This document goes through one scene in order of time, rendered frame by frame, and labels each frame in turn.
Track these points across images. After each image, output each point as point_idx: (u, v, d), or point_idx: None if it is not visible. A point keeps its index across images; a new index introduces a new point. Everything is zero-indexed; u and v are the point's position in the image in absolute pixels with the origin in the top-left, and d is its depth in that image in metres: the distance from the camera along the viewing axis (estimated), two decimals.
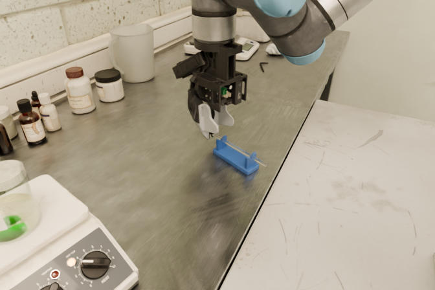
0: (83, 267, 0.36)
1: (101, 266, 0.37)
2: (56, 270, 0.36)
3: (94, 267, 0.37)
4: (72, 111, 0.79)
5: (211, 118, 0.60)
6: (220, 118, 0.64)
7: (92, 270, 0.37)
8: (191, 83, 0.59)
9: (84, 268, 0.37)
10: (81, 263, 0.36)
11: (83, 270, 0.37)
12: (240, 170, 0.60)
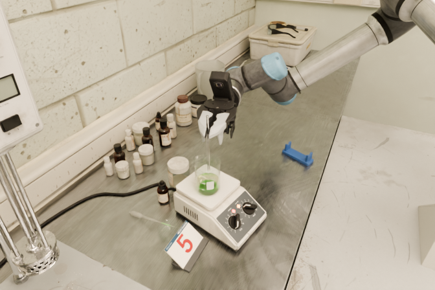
0: (245, 208, 0.74)
1: (253, 208, 0.75)
2: (234, 209, 0.74)
3: (250, 208, 0.75)
4: (178, 124, 1.17)
5: (223, 133, 0.72)
6: None
7: (248, 210, 0.75)
8: (234, 105, 0.75)
9: (245, 209, 0.75)
10: (245, 206, 0.74)
11: (245, 210, 0.75)
12: (302, 163, 0.98)
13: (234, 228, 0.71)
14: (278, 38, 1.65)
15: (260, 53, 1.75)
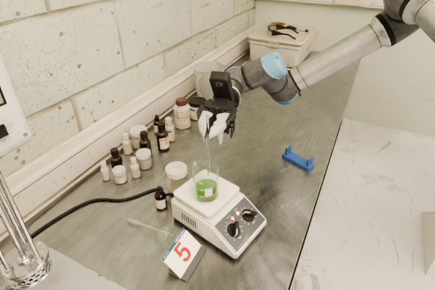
0: (245, 215, 0.73)
1: (252, 215, 0.73)
2: (232, 216, 0.72)
3: (250, 215, 0.73)
4: (177, 127, 1.16)
5: (223, 133, 0.72)
6: None
7: (248, 217, 0.73)
8: (234, 105, 0.75)
9: (244, 216, 0.73)
10: (244, 213, 0.72)
11: (244, 217, 0.73)
12: (303, 167, 0.96)
13: (232, 236, 0.69)
14: (278, 39, 1.64)
15: (260, 54, 1.73)
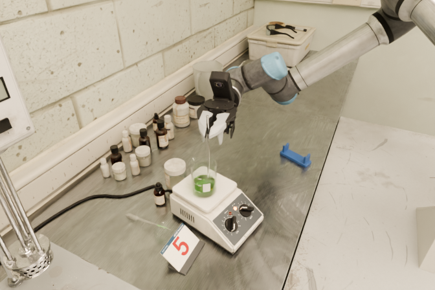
0: (242, 210, 0.74)
1: (250, 210, 0.74)
2: (230, 211, 0.73)
3: (246, 210, 0.74)
4: (176, 125, 1.17)
5: (223, 133, 0.72)
6: None
7: (245, 213, 0.75)
8: (234, 105, 0.75)
9: (241, 211, 0.74)
10: (241, 208, 0.74)
11: (241, 212, 0.74)
12: (300, 164, 0.98)
13: (230, 231, 0.70)
14: (276, 39, 1.65)
15: (259, 54, 1.75)
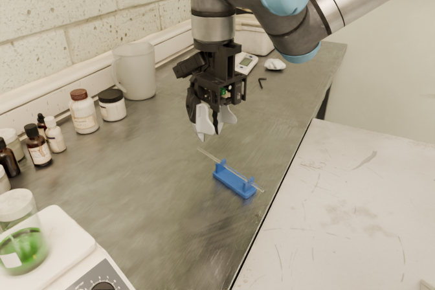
0: None
1: None
2: None
3: None
4: (77, 131, 0.82)
5: (208, 119, 0.60)
6: (223, 116, 0.65)
7: None
8: (190, 83, 0.59)
9: None
10: None
11: None
12: (239, 194, 0.63)
13: None
14: (240, 19, 1.30)
15: None
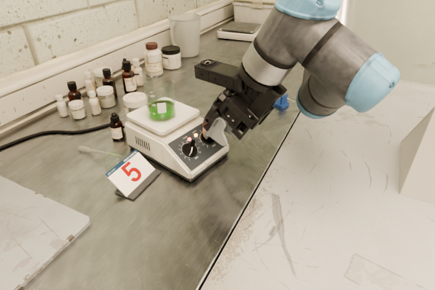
0: None
1: (210, 138, 0.66)
2: (189, 137, 0.65)
3: None
4: (148, 74, 1.09)
5: (223, 133, 0.60)
6: None
7: (205, 138, 0.67)
8: (217, 100, 0.56)
9: (202, 134, 0.67)
10: None
11: (202, 134, 0.67)
12: (276, 106, 0.90)
13: (188, 156, 0.62)
14: None
15: (245, 17, 1.67)
